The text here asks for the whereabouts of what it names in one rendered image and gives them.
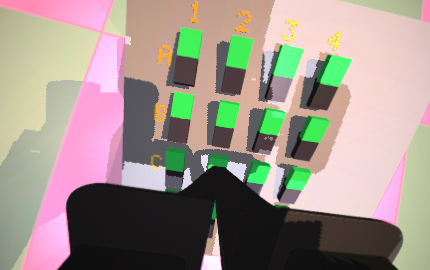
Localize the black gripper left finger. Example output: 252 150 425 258
65 166 220 270

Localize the beige switch panel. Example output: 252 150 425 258
122 0 430 218

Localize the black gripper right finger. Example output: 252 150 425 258
215 167 403 270

